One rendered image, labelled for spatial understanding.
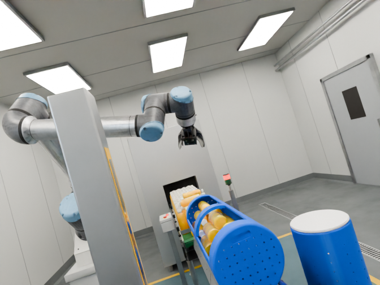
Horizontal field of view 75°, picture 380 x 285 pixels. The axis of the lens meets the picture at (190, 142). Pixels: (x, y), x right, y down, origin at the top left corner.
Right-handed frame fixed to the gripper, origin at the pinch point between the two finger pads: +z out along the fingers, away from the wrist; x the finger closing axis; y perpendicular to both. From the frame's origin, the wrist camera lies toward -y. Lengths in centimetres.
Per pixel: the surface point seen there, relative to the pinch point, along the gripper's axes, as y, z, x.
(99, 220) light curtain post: 71, -63, -7
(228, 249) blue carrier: 54, 0, 13
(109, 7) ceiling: -217, -9, -91
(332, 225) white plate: 38, 22, 63
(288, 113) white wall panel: -404, 348, 214
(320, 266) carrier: 52, 34, 56
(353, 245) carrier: 45, 27, 71
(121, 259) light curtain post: 75, -58, -5
